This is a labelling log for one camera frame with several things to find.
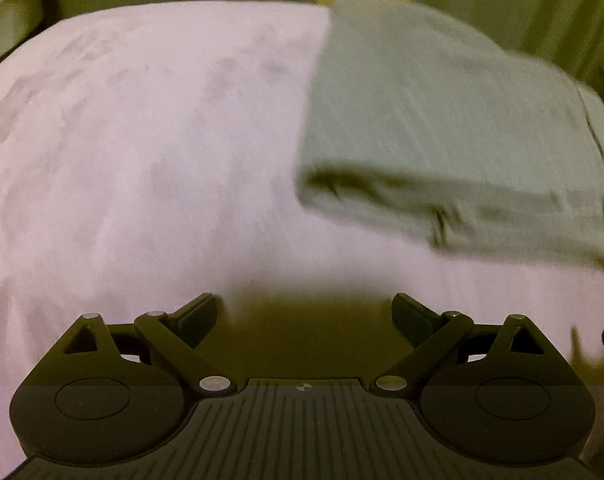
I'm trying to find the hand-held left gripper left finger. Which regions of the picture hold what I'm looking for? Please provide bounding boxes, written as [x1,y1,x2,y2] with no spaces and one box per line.
[42,293,238,396]

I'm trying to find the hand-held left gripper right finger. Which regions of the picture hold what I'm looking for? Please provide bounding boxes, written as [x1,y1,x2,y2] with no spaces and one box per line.
[369,293,566,396]

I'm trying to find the grey-green pants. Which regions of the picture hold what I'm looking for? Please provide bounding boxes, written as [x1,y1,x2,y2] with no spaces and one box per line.
[294,0,604,272]

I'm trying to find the pink fleece blanket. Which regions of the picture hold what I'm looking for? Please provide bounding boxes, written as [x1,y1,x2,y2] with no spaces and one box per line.
[0,0,604,480]

